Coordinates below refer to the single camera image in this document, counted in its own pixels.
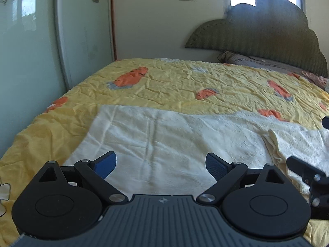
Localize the white textured pants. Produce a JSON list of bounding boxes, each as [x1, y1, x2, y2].
[[66, 105, 328, 197]]

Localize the folded floral blanket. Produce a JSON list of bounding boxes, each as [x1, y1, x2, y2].
[[302, 71, 329, 93]]

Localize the yellow carrot print quilt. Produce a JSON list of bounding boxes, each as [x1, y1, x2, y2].
[[1, 59, 328, 246]]

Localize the green upholstered headboard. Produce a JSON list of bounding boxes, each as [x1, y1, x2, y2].
[[185, 0, 328, 77]]

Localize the grey striped pillow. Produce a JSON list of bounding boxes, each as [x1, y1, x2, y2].
[[218, 51, 303, 75]]

